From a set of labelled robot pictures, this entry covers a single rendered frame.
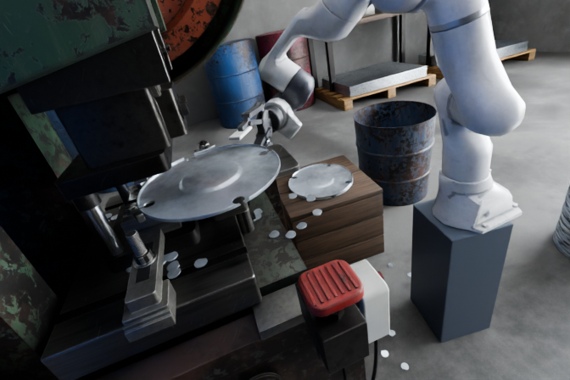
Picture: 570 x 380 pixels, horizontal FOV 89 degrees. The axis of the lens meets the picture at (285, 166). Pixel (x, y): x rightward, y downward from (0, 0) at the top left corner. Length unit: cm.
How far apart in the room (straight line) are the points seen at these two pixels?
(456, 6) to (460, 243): 57
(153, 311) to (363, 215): 98
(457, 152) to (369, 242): 69
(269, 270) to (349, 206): 71
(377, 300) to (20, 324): 52
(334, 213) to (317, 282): 85
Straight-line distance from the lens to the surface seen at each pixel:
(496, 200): 96
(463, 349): 125
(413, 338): 124
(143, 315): 47
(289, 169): 57
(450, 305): 110
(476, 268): 103
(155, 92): 50
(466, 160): 84
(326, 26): 79
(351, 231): 130
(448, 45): 74
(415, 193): 174
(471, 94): 74
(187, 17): 89
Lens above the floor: 105
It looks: 27 degrees down
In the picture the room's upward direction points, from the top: 11 degrees counter-clockwise
